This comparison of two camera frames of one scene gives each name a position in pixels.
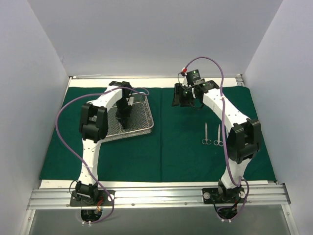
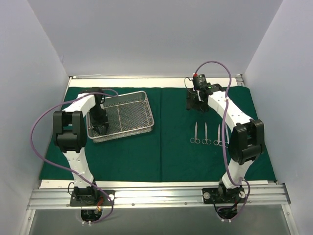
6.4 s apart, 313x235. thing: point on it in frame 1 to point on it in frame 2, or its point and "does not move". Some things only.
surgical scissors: [206, 141] does not move
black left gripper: [122, 112] to [100, 123]
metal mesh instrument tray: [141, 121] does not move
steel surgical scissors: [218, 142] does not move
